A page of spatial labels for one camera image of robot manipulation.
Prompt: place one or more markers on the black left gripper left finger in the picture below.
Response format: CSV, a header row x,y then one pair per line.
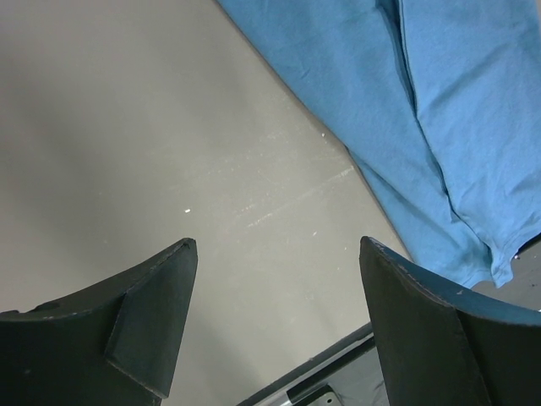
x,y
113,343

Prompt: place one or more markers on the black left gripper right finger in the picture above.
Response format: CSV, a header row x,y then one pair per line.
x,y
442,344

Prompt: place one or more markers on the blue t shirt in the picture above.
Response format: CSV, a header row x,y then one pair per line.
x,y
438,103

